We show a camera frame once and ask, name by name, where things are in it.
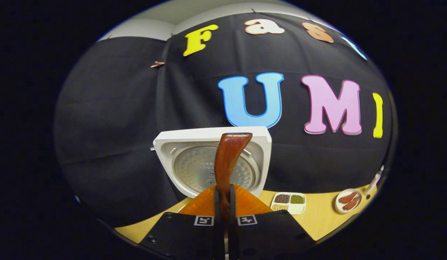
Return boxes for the black backdrop cloth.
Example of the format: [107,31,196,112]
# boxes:
[54,13,395,228]

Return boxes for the small clear bottle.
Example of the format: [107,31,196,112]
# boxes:
[365,165,385,196]

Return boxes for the brown wooden spoon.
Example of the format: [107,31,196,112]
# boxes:
[214,133,253,235]

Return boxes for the white rice cooker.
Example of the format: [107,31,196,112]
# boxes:
[150,126,272,213]

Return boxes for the white round plate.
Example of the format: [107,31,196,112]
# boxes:
[334,188,363,214]

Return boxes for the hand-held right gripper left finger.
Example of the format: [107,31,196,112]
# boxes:
[139,184,224,260]

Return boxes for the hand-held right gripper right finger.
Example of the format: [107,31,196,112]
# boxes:
[229,184,316,260]

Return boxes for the white divided grain tray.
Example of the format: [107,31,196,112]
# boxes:
[270,192,307,215]

